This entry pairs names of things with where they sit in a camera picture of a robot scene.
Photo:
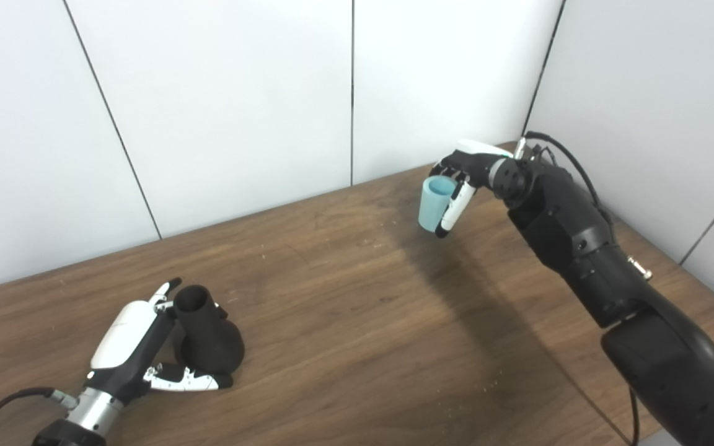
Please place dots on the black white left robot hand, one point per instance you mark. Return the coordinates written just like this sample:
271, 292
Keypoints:
124, 337

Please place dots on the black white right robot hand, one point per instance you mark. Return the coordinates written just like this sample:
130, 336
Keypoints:
478, 164

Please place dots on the light blue cup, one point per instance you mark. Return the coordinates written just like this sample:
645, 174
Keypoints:
434, 204

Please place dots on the black funnel-shaped nozzle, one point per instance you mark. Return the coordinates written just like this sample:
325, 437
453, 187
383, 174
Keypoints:
208, 341

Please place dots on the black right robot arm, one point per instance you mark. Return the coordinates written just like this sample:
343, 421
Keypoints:
580, 241

